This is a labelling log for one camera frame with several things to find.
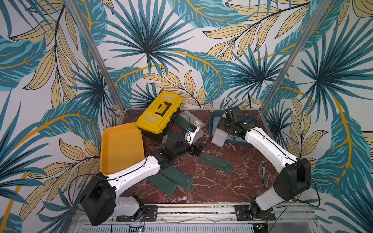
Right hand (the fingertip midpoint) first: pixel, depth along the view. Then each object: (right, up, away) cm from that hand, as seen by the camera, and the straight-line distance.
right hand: (222, 124), depth 85 cm
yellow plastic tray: (-63, -14, +9) cm, 65 cm away
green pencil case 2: (-26, -31, 0) cm, 40 cm away
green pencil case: (-34, -33, -3) cm, 48 cm away
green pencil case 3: (-2, -24, +5) cm, 24 cm away
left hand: (-14, -8, -10) cm, 19 cm away
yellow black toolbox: (-40, +2, +4) cm, 41 cm away
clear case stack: (-3, -7, -4) cm, 9 cm away
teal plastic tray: (0, +5, +22) cm, 22 cm away
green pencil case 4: (-25, +1, +25) cm, 35 cm away
